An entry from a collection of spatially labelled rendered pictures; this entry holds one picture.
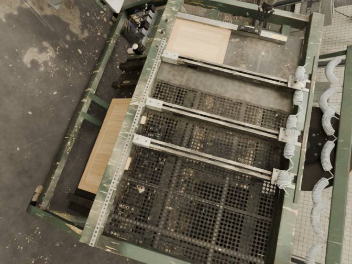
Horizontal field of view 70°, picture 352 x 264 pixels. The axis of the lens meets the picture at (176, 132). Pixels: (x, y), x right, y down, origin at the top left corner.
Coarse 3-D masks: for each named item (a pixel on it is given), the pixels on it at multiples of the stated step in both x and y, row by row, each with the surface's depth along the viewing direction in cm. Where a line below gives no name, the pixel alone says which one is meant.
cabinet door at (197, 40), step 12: (180, 24) 215; (192, 24) 215; (180, 36) 212; (192, 36) 212; (204, 36) 212; (216, 36) 212; (228, 36) 211; (168, 48) 208; (180, 48) 209; (192, 48) 208; (204, 48) 208; (216, 48) 208; (216, 60) 205
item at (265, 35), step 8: (184, 16) 215; (192, 16) 215; (208, 24) 213; (216, 24) 212; (224, 24) 212; (232, 24) 212; (240, 32) 212; (248, 32) 210; (264, 32) 210; (272, 40) 210; (280, 40) 208
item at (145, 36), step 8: (144, 8) 214; (152, 8) 211; (144, 16) 212; (152, 16) 211; (160, 16) 215; (128, 24) 212; (144, 24) 204; (152, 24) 215; (136, 32) 206; (144, 32) 204; (152, 32) 212; (136, 40) 220; (144, 40) 208; (152, 40) 207; (136, 48) 202; (144, 48) 202; (128, 56) 217; (136, 56) 211; (144, 56) 205
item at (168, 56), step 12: (168, 60) 203; (180, 60) 199; (192, 60) 201; (204, 60) 199; (216, 72) 200; (228, 72) 196; (240, 72) 198; (252, 72) 195; (264, 84) 197; (276, 84) 193; (288, 84) 188; (300, 84) 188
